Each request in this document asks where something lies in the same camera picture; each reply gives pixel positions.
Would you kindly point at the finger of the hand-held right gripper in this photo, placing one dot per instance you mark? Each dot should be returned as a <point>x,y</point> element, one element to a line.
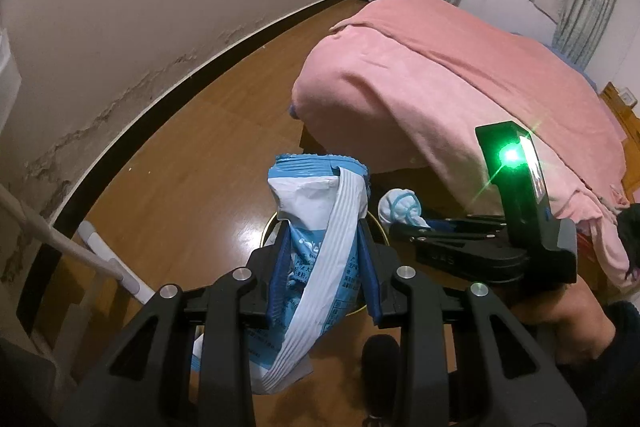
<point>470,221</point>
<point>450,237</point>

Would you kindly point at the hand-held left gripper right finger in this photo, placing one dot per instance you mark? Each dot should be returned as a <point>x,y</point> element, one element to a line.
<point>372,287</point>

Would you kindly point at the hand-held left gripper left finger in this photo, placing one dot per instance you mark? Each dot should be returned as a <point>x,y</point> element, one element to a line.
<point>280,287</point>

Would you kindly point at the black gold-rimmed trash bin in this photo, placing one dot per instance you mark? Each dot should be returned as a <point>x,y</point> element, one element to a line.
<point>270,232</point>

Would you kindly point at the white face mask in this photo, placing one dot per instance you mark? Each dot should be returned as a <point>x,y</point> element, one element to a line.
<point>400,207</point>

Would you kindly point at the blue white snack packet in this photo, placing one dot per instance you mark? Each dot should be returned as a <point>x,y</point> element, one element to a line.
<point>315,207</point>

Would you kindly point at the person's right forearm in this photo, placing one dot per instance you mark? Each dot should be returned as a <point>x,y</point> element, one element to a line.
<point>565,322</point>

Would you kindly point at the black fuzzy object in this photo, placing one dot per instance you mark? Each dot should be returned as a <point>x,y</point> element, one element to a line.
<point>381,362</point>

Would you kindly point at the dark cloth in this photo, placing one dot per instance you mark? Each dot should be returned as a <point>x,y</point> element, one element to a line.
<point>631,237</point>

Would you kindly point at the wooden headboard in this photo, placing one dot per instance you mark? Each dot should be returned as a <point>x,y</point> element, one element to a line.
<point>625,132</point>

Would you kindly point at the pink blanket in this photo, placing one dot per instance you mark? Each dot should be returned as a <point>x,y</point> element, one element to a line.
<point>450,72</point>

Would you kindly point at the small white box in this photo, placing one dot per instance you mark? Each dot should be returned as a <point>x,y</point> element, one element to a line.
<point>626,96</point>

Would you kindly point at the white tube rack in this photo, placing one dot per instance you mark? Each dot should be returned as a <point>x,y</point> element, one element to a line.
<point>50,234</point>

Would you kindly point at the wooden bed frame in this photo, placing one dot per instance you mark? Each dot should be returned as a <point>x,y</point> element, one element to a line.
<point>320,142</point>

